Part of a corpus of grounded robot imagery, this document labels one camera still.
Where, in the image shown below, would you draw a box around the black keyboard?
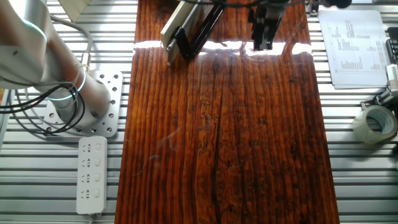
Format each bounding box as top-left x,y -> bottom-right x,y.
385,27 -> 398,65

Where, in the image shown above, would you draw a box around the black screw clamp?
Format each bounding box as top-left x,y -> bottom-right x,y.
166,0 -> 226,62

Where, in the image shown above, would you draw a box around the cream wooden frame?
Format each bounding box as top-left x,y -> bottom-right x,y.
57,0 -> 206,67

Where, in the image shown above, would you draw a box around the white power strip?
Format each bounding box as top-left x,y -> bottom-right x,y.
76,136 -> 108,216

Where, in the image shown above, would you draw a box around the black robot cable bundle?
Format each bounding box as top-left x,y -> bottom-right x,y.
0,81 -> 87,137

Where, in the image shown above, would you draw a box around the printed paper sheets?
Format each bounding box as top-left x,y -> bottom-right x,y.
317,9 -> 391,90

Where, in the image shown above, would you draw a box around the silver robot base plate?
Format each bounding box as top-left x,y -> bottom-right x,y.
42,70 -> 124,138

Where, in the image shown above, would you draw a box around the small grey metal bracket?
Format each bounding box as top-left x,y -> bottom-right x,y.
360,89 -> 398,111

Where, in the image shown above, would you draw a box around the dark metal clamp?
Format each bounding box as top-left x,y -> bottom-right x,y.
306,0 -> 321,17

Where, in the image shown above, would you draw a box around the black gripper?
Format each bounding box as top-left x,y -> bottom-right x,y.
248,0 -> 292,52

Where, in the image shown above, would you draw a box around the clear tape roll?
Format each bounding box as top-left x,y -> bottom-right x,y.
352,105 -> 398,145

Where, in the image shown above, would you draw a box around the brown wooden board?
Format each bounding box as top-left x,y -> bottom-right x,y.
114,0 -> 340,224

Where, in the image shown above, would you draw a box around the silver ribbed camera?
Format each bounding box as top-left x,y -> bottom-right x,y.
385,63 -> 398,91

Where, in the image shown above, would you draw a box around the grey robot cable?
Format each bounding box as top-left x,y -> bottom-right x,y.
43,12 -> 94,74

